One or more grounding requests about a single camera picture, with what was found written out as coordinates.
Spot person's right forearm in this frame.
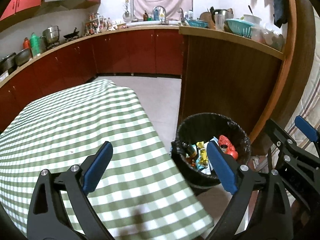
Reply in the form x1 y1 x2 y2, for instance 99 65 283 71
290 197 313 230

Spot wooden bar counter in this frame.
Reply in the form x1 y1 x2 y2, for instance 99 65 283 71
179 26 287 143

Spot small teal basket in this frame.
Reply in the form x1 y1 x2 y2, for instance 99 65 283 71
187 20 209 28

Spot hanging strainer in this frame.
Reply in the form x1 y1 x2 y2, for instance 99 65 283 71
123 1 131 22

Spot black cooking pot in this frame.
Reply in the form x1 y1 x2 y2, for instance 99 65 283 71
0 52 17 74

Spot green thermos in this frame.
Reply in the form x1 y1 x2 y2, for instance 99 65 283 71
30 32 41 57

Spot red base cabinets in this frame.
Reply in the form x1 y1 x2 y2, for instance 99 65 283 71
0 27 185 133

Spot striped cloth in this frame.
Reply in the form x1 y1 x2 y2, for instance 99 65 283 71
271 5 320 170

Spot black wok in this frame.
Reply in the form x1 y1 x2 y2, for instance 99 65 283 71
63 27 82 40

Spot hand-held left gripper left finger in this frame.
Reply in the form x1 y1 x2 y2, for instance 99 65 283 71
27 141 113 240

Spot brown glass bottle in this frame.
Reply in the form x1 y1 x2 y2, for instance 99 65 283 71
187 144 198 159

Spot red plastic bag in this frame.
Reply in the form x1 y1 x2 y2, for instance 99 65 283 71
218 135 238 159

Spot teal colander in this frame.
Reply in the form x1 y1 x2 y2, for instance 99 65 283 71
225 19 255 38

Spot steel steamer pot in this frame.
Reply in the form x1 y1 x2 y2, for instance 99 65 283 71
40 26 62 46

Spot green checked tablecloth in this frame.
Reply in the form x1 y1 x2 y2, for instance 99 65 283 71
0 79 214 240

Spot yellow foil wrapper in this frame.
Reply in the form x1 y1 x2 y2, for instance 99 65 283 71
196 142 209 167

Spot dark hanging garment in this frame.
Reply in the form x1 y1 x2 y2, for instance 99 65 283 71
262 0 292 28

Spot clear plastic containers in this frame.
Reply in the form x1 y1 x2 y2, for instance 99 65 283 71
251 26 285 52

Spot white bowl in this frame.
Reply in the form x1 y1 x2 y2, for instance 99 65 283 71
244 14 262 24

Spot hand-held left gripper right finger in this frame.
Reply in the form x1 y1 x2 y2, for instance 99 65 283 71
206 140 293 240

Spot black trash bin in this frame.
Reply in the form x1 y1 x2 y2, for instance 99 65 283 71
171 113 251 188

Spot clear plastic cup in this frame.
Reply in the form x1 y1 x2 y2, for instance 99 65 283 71
214 14 225 30

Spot white sink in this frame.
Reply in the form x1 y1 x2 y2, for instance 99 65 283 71
126 20 179 27

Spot spice rack with bottles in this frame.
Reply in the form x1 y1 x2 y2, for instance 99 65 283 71
85 14 113 35

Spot dark grey pot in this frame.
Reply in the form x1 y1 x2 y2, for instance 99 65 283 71
14 48 32 67

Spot steel kettle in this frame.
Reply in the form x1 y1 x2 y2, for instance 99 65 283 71
211 9 230 28

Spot tall steel faucet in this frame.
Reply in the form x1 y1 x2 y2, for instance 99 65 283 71
152 5 167 25

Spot wooden door frame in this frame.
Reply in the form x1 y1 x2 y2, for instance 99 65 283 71
250 0 317 145

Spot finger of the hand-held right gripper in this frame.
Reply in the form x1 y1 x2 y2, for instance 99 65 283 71
265 119 320 171
294 116 320 153

